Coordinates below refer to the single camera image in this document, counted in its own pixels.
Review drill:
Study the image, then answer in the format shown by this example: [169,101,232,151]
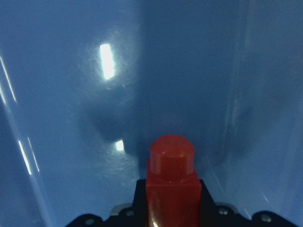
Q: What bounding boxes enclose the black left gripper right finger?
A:
[199,179,216,210]

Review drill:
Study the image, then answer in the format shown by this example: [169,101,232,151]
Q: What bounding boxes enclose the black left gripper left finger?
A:
[133,180,147,213]

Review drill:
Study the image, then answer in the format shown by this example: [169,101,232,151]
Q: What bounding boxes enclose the red block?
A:
[146,135,202,227]

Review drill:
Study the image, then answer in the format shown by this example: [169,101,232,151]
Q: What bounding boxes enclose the blue plastic tray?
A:
[0,0,303,227]

